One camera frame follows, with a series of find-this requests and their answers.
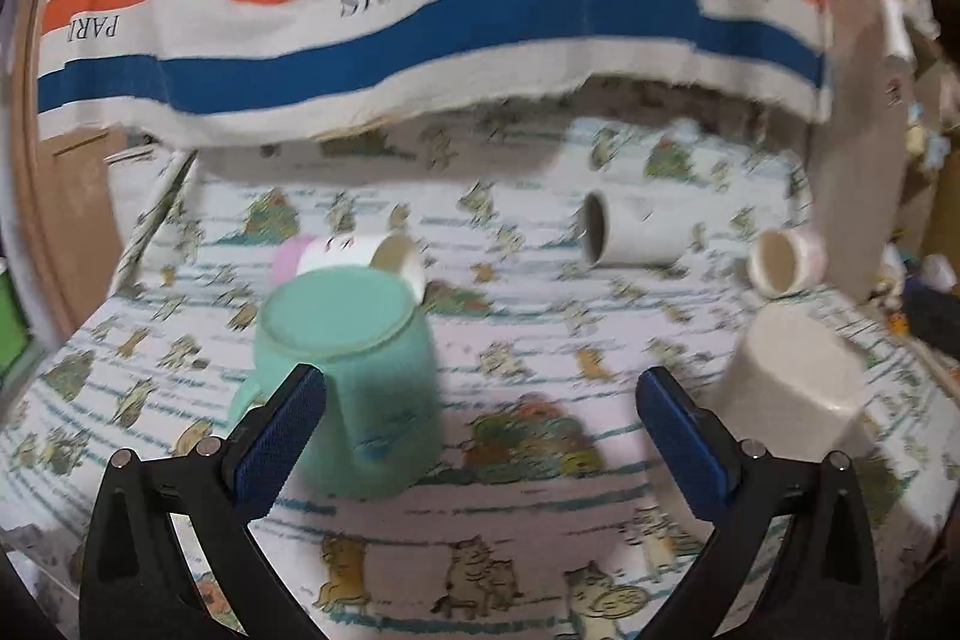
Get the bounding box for beige speckled cup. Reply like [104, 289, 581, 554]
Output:
[706, 304, 867, 461]

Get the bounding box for small pink white cup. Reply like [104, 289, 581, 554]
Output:
[270, 232, 427, 304]

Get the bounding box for wooden shelf side panel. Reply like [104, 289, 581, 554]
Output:
[807, 0, 914, 302]

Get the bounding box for red cartoon sticker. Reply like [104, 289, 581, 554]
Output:
[885, 78, 903, 106]

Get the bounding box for mint green mug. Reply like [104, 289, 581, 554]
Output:
[228, 266, 443, 500]

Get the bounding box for white cylindrical mug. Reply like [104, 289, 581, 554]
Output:
[578, 190, 693, 268]

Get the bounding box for blue plush toy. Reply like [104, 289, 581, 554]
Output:
[921, 133, 952, 175]

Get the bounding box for cat print bed sheet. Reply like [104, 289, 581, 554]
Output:
[0, 84, 960, 640]

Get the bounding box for pink white flower cup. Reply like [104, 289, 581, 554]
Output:
[747, 226, 828, 299]

